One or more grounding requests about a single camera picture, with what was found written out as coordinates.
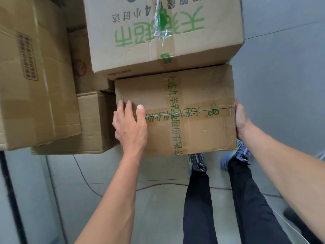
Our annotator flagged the person's left hand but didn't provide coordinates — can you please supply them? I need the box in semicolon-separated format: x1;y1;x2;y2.
112;100;148;156

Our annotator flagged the person's right hand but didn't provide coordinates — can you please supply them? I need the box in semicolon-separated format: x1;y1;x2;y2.
235;99;255;141

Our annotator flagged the box with QR label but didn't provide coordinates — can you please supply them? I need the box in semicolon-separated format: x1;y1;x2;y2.
31;90;122;155

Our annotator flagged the box with red circle stamp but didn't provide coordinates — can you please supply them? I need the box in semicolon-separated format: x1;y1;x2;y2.
67;27;115;94

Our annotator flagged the box marked 7786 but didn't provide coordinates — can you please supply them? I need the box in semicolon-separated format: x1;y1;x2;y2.
0;0;83;151

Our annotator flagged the person's right forearm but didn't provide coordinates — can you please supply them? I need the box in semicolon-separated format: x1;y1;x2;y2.
238;123;325;244

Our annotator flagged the person's left forearm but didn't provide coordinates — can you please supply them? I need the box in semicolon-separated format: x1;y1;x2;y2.
75;149;143;244

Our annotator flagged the person's right shoe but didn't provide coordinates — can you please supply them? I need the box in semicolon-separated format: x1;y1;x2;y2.
220;140;252;172

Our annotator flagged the person's shoe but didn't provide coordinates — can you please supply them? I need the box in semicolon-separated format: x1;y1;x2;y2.
187;153;208;175
220;140;252;172

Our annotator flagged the person's left shoe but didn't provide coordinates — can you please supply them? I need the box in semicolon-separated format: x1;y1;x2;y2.
187;153;208;175

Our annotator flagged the person's right leg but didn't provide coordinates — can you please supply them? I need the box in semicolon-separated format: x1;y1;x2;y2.
227;159;293;244

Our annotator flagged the person's leg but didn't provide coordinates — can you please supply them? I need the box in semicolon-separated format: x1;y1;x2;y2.
182;170;218;244
227;159;293;244

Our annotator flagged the person's left leg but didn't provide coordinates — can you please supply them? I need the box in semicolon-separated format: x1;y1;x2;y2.
182;170;218;244

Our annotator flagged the dark purple power cable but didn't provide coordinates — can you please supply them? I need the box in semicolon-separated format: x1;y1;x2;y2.
73;154;283;199

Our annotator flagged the thin white cable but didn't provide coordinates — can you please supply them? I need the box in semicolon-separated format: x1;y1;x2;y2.
273;209;306;238

